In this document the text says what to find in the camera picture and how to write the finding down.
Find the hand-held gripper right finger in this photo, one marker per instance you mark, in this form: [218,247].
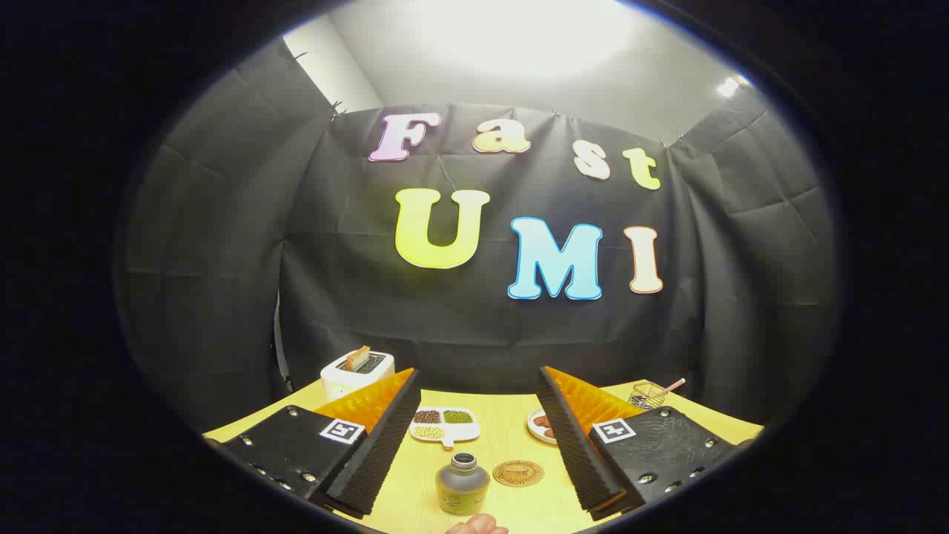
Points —
[574,445]

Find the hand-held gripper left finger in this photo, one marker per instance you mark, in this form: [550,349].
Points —
[382,445]

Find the round cork coaster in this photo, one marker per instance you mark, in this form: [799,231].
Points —
[518,473]

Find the silver bottle with green label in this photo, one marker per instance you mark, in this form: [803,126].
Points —
[462,486]

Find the white round plate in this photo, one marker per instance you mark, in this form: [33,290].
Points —
[537,434]

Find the red meat piece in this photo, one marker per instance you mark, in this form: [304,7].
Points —
[543,422]

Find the white divided dish of beans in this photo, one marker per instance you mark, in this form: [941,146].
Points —
[445,426]

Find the white toaster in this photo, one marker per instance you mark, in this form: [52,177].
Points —
[348,382]

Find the wooden table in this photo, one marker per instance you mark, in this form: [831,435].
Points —
[504,430]

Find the toast slice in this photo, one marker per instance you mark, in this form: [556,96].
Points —
[357,359]

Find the striped straw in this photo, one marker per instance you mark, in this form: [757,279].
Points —
[675,386]

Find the black backdrop cloth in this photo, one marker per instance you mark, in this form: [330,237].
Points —
[356,297]

